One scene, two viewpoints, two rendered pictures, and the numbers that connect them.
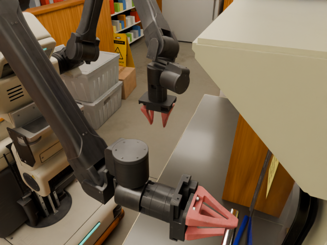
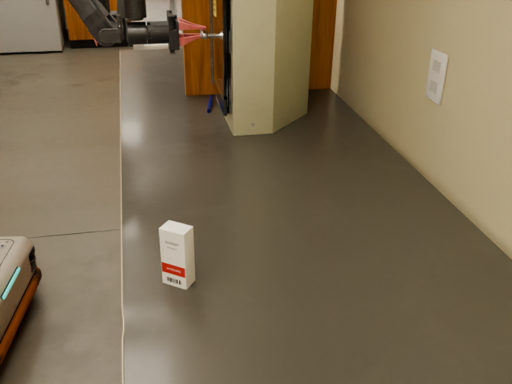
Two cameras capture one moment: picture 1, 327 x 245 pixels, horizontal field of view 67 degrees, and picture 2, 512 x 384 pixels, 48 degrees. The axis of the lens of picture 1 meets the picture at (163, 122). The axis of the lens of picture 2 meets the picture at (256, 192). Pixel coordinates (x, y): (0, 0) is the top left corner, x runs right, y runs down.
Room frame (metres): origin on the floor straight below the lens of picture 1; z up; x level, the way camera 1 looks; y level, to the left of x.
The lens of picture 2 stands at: (-1.15, 0.64, 1.53)
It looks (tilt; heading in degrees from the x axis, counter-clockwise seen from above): 27 degrees down; 326
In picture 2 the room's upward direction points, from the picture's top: 1 degrees clockwise
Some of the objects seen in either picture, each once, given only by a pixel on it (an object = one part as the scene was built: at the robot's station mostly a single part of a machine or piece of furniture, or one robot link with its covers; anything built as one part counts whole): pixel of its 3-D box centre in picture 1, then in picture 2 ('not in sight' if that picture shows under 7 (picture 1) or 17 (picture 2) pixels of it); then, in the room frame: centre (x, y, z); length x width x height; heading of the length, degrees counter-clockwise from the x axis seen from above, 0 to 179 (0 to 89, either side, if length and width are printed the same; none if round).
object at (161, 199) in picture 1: (166, 202); (161, 32); (0.27, 0.00, 1.20); 0.07 x 0.07 x 0.10; 68
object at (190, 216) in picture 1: (207, 218); (188, 33); (0.24, -0.07, 1.20); 0.09 x 0.07 x 0.07; 68
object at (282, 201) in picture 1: (263, 212); (218, 30); (0.26, -0.17, 1.19); 0.30 x 0.01 x 0.40; 156
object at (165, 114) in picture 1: (160, 113); not in sight; (0.65, 0.01, 1.14); 0.07 x 0.07 x 0.09; 69
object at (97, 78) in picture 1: (90, 75); not in sight; (2.41, 0.76, 0.49); 0.60 x 0.42 x 0.33; 158
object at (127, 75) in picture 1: (119, 81); not in sight; (2.99, 0.58, 0.14); 0.41 x 0.32 x 0.28; 164
